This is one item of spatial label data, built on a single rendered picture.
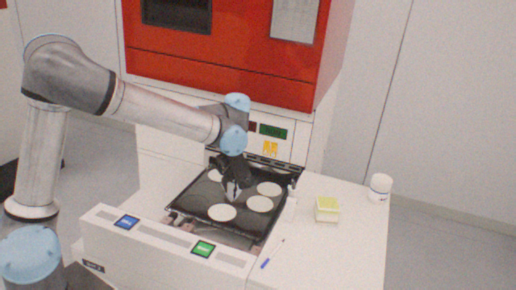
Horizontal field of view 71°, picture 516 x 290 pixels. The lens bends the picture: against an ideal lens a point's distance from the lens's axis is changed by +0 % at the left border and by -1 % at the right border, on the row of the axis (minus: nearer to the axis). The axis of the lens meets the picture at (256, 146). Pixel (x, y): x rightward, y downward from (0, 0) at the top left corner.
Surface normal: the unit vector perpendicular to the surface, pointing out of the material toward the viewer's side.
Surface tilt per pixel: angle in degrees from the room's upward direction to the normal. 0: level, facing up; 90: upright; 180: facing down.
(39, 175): 86
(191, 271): 90
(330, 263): 0
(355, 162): 90
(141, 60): 90
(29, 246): 6
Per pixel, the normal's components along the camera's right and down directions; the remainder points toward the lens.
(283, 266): 0.10, -0.88
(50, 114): 0.50, 0.40
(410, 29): -0.35, 0.40
